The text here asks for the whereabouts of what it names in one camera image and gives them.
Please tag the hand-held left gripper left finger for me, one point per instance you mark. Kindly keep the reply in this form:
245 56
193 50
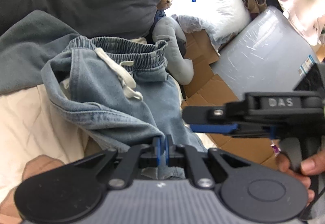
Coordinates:
158 149

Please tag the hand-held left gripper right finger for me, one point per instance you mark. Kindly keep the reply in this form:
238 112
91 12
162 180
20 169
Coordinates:
167 149

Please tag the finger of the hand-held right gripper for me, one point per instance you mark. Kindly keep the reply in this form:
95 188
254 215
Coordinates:
198 114
213 128

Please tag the light blue denim pants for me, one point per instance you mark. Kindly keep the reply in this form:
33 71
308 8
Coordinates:
101 91

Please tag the person's right hand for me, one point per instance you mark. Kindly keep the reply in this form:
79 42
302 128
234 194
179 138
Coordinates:
285 163

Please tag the brown cardboard box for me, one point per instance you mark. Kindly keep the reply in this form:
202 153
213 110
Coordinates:
203 76

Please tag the grey plush neck pillow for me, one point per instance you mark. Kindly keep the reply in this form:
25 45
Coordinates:
175 51

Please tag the clear plastic wrap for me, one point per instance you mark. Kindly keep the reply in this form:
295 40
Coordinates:
193 23

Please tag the pale pink garment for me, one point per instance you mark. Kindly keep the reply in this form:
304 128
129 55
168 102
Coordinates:
299 5

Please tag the small brown teddy bear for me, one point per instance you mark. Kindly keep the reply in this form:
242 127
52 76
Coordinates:
166 1

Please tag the cream bear printed blanket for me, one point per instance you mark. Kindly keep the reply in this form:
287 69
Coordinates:
38 125

